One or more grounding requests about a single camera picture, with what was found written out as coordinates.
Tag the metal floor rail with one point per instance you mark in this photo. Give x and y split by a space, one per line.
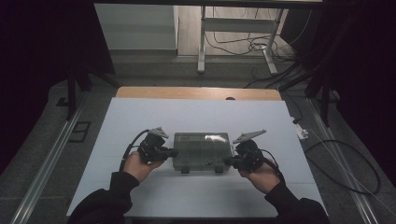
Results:
46 165
342 161

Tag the white desk frame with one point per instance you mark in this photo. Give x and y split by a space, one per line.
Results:
236 25

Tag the white table cover board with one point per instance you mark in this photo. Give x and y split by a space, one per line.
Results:
140 115

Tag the white cabinet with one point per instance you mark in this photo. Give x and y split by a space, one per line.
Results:
137 28

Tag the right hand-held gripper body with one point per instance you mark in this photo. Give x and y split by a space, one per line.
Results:
250 157

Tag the person's right hand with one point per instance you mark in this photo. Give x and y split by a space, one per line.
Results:
263 180

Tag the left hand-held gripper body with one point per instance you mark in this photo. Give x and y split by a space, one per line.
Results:
152 149

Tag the person's left hand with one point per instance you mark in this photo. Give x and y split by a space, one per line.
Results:
137 168

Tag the black metal stand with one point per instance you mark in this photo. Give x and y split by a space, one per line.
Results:
71 96
325 105

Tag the clear plastic compartment box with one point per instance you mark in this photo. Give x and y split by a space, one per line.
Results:
199 149

